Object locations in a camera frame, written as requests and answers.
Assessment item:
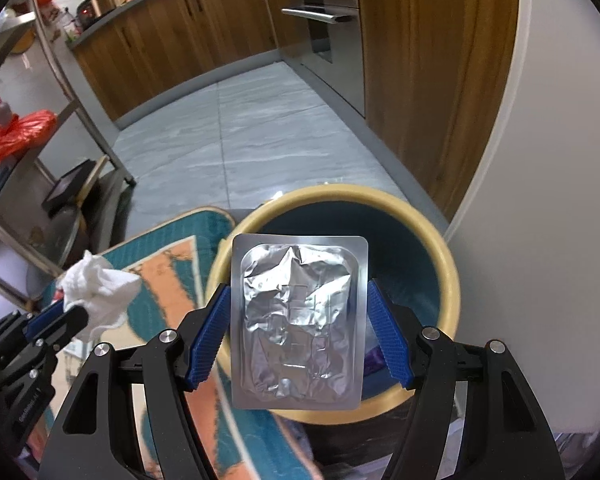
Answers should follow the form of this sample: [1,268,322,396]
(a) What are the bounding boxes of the dark round pan lid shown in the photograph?
[32,160,124,270]

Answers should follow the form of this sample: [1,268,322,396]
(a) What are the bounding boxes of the stainless steel oven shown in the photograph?
[276,0,365,114]

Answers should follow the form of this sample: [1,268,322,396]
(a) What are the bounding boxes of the teal orange patterned mat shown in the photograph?
[29,205,326,480]

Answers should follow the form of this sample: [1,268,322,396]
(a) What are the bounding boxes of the purple spray bottle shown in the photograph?
[364,344,386,377]

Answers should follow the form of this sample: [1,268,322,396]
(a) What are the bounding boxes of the silver rice cooker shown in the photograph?
[76,0,117,30]

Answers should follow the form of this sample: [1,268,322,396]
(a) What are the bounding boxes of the red plastic bag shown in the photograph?
[0,100,58,163]

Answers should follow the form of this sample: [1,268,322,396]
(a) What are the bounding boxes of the white tissue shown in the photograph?
[59,250,142,342]

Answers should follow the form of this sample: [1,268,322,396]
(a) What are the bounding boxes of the silver foil blister pack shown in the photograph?
[230,233,368,411]

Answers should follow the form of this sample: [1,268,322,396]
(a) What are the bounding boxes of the wooden kitchen cabinets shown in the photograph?
[73,0,519,218]

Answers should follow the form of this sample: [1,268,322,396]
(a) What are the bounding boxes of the stainless steel rack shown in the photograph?
[0,0,135,314]

